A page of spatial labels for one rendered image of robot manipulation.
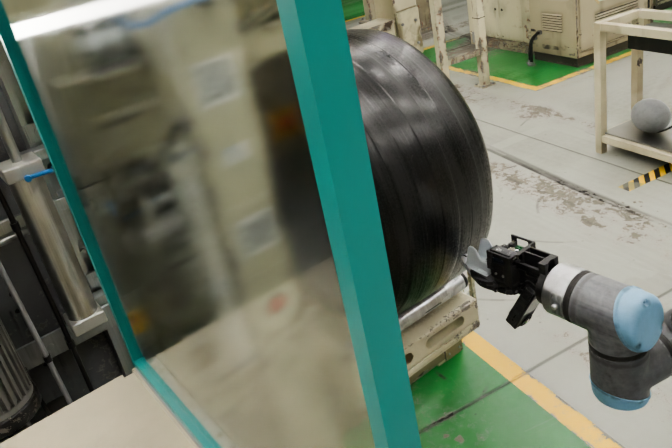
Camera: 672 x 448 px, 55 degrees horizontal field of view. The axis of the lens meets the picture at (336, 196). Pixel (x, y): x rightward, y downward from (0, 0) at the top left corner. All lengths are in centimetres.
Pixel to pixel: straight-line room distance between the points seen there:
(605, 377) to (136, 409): 72
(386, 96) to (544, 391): 163
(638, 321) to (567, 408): 146
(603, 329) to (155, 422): 67
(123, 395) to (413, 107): 67
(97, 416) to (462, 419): 179
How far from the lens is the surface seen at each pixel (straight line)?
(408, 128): 115
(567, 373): 264
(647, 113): 411
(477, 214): 126
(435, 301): 147
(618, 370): 114
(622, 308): 107
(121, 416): 83
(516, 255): 117
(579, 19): 589
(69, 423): 85
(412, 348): 144
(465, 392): 257
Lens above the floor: 176
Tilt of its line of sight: 25 degrees down
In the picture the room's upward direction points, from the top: 12 degrees counter-clockwise
